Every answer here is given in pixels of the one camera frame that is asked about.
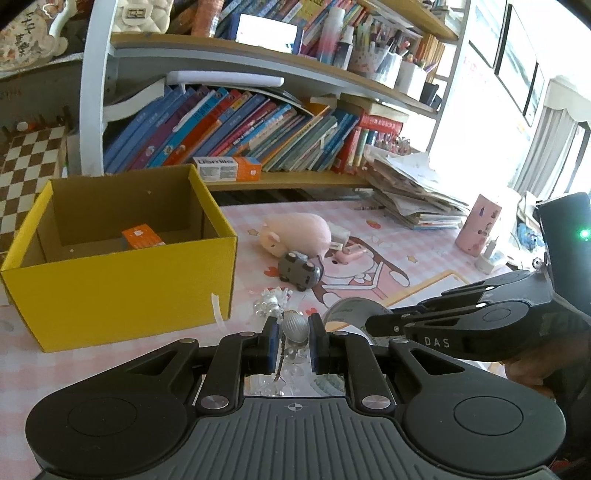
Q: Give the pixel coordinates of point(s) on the pearl crystal hair ornament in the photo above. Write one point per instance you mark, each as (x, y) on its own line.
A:
(295, 325)

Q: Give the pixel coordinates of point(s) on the white flat lamp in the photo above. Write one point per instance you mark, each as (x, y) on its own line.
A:
(226, 78)

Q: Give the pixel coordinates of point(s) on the decorative cartoon plaque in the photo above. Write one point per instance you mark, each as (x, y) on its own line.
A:
(27, 37)

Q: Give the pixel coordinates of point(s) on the pink plush pig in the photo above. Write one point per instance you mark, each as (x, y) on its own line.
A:
(300, 230)

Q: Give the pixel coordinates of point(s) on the white orange toothpaste box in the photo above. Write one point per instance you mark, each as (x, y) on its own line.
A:
(226, 168)
(143, 236)

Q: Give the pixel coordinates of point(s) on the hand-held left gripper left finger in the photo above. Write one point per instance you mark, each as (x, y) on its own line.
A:
(275, 344)

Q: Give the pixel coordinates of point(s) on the row of colourful books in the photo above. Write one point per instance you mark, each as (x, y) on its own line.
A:
(231, 129)

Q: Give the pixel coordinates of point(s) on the person's right hand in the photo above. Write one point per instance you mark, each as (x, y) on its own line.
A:
(526, 374)

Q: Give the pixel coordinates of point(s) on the pink blue gradient bottle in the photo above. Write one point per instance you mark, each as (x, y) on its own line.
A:
(330, 37)

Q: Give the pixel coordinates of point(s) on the cream quilted handbag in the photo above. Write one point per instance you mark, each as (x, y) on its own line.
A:
(138, 14)

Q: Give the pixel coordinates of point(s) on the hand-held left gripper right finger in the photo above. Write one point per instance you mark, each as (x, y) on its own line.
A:
(315, 344)

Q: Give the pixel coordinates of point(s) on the white bottle black label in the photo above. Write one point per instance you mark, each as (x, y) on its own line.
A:
(342, 50)

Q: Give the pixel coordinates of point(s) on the brown white chessboard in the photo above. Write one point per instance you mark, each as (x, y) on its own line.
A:
(27, 157)

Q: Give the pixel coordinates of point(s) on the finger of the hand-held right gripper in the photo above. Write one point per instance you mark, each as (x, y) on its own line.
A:
(498, 286)
(415, 318)

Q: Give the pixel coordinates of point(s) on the white pen holder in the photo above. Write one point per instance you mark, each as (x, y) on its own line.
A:
(411, 78)

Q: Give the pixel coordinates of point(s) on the black pen holder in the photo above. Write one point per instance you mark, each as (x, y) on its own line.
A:
(430, 93)

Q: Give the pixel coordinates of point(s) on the white curtain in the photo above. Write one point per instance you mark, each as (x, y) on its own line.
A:
(554, 138)

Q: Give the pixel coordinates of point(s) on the messy stack of papers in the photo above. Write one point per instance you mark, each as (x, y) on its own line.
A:
(415, 194)

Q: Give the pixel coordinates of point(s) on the small white bottle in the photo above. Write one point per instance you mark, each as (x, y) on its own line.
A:
(490, 258)

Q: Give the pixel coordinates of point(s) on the white bookshelf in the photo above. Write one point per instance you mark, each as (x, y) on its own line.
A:
(92, 92)

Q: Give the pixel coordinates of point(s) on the white tissue packet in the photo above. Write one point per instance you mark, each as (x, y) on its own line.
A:
(338, 233)

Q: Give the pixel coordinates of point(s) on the small pink plastic item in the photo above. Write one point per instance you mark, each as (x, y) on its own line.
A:
(348, 254)

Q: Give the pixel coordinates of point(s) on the red thick dictionary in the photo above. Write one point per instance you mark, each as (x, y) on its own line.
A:
(383, 123)

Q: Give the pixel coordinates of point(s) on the pink checked table mat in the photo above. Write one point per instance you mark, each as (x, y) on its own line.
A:
(392, 277)

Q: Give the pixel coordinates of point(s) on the pink printed cup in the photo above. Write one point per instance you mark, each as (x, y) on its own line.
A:
(478, 224)

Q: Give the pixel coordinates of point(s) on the yellow cardboard box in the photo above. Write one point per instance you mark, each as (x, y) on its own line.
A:
(138, 286)

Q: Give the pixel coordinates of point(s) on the clear pen cup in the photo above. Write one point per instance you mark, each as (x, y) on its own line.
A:
(374, 64)

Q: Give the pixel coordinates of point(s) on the lit screen tablet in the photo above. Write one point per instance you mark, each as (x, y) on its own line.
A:
(268, 32)

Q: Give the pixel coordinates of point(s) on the grey toy car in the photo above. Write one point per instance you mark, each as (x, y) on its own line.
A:
(300, 270)

